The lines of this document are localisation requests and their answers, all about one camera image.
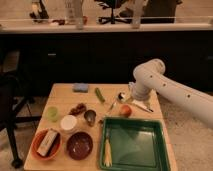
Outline red apple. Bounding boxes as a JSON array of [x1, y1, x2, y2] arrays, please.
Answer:
[[119, 105, 132, 117]]

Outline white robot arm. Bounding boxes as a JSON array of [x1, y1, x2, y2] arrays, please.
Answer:
[[131, 59, 213, 129]]

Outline small metal cup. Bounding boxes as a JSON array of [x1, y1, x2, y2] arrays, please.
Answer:
[[84, 110, 96, 126]]

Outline green plastic cup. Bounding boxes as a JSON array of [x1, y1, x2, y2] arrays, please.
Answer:
[[45, 106, 59, 122]]

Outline dark red grapes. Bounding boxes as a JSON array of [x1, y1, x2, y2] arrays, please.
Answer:
[[69, 103, 87, 116]]

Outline white round container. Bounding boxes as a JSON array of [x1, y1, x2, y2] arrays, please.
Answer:
[[60, 115, 77, 133]]

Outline green plastic tray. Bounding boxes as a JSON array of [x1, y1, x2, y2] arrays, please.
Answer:
[[99, 117, 171, 171]]

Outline dark red bowl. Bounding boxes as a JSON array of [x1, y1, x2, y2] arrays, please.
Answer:
[[66, 132, 93, 160]]

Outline corn cob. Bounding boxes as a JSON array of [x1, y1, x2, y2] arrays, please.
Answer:
[[104, 138, 112, 167]]

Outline white box in bowl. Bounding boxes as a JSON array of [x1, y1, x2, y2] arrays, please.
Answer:
[[37, 129, 58, 157]]

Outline black office chair background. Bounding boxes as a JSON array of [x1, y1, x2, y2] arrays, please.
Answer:
[[94, 0, 127, 24]]

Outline orange bowl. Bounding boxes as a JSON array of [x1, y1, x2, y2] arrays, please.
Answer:
[[31, 129, 62, 161]]

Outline black office chair left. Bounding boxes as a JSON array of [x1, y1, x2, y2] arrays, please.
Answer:
[[0, 50, 41, 169]]

